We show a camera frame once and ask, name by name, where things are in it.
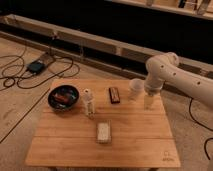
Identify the black cable at right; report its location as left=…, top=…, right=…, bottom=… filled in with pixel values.
left=188, top=97, right=213, bottom=160

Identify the black floor cable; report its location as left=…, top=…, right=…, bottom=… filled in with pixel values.
left=0, top=44, right=81, bottom=90

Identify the wooden table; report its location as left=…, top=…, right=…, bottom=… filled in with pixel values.
left=26, top=79, right=180, bottom=168

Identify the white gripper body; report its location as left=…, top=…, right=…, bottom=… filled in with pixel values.
left=129, top=78, right=153, bottom=96

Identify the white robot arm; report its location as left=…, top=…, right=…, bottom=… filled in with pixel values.
left=129, top=52, right=213, bottom=109

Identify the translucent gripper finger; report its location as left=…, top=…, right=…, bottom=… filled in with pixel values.
left=128, top=90, right=140, bottom=100
left=144, top=95, right=154, bottom=110

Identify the red object in bowl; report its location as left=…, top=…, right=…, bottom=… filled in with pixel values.
left=53, top=93, right=69, bottom=103

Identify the blue power box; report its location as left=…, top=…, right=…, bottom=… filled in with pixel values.
left=27, top=61, right=45, bottom=74

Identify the dark ceramic bowl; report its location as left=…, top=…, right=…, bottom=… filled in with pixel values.
left=48, top=85, right=79, bottom=111

